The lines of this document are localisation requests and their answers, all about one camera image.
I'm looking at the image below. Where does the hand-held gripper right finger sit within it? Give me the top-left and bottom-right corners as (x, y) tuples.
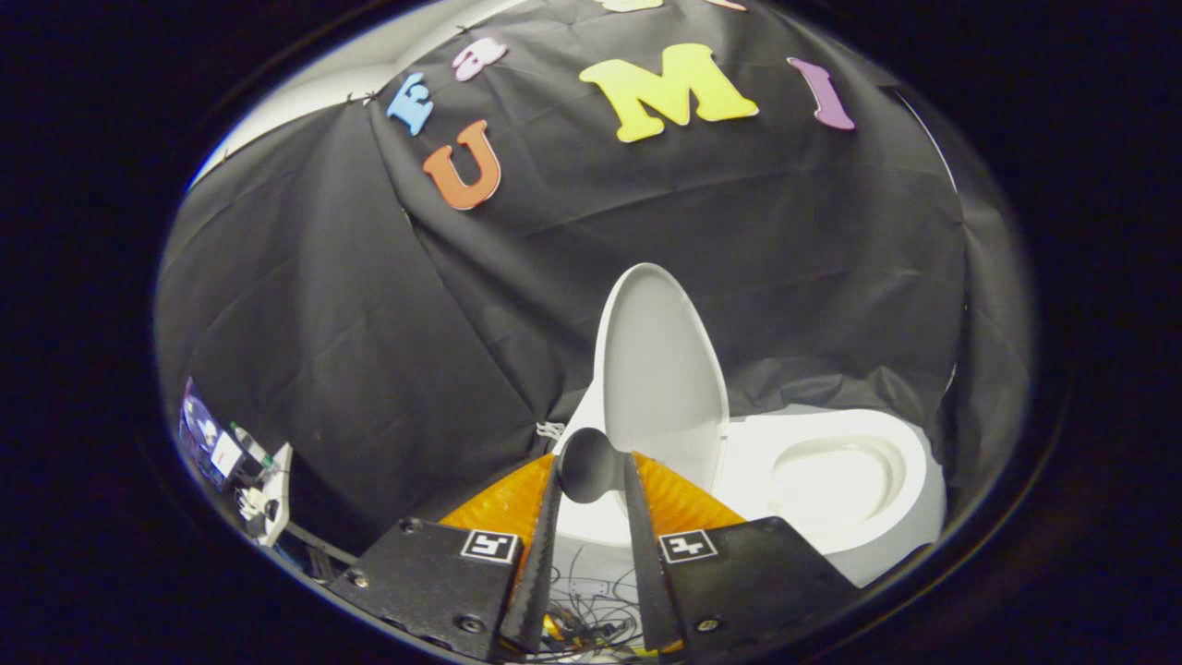
(623, 451), (860, 659)

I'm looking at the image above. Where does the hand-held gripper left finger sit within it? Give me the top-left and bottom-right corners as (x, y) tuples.
(328, 450), (564, 661)

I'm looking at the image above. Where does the black round lid handle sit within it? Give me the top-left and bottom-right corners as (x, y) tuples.
(557, 428), (629, 504)

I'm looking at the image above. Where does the white toilet lid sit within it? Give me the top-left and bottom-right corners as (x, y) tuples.
(593, 263), (730, 492)

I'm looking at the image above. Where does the white toilet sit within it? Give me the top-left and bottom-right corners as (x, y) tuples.
(536, 388), (948, 588)

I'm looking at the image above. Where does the black backdrop cloth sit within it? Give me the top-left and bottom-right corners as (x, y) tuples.
(155, 0), (1035, 555)

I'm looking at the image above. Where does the colourful equipment clutter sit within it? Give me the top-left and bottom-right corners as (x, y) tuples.
(178, 377), (296, 548)

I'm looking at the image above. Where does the tangle of black cables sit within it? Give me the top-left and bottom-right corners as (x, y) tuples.
(545, 545), (647, 653)

